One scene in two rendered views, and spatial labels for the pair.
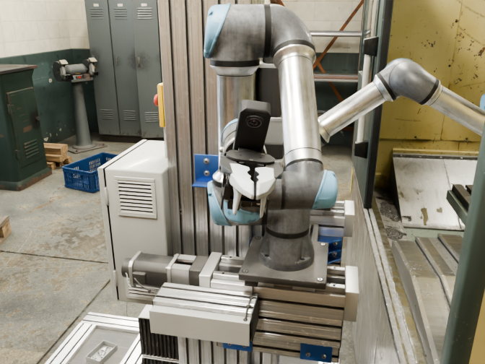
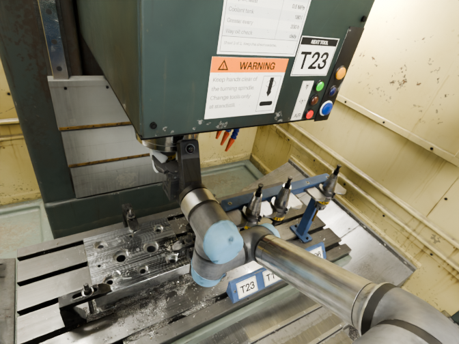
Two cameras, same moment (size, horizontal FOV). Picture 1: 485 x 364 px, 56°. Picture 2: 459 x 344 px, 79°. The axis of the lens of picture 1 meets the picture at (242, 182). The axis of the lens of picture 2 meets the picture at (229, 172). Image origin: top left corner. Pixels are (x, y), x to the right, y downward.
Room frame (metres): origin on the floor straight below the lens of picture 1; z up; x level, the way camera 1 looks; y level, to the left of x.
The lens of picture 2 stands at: (1.91, -0.64, 1.79)
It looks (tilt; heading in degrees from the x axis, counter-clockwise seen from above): 35 degrees down; 224
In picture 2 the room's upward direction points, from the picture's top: 12 degrees clockwise
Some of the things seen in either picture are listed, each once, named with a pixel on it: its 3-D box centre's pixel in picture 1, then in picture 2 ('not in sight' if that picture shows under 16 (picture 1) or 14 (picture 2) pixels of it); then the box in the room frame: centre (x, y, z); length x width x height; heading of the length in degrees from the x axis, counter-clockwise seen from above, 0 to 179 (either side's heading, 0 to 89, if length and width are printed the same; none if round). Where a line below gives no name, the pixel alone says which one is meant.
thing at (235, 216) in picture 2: not in sight; (236, 218); (1.45, -1.02, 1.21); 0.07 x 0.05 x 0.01; 81
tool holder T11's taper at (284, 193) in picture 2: not in sight; (283, 194); (1.29, -1.00, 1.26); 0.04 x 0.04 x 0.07
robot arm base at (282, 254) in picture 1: (286, 240); not in sight; (1.11, -0.12, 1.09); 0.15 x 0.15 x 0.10
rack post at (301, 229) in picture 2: not in sight; (311, 209); (1.01, -1.01, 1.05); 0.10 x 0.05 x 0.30; 81
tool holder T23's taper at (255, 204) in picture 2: not in sight; (255, 203); (1.40, -1.01, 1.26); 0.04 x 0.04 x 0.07
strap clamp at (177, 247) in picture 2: not in sight; (189, 246); (1.51, -1.15, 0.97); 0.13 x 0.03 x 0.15; 171
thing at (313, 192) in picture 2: not in sight; (315, 194); (1.12, -0.97, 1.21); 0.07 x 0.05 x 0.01; 81
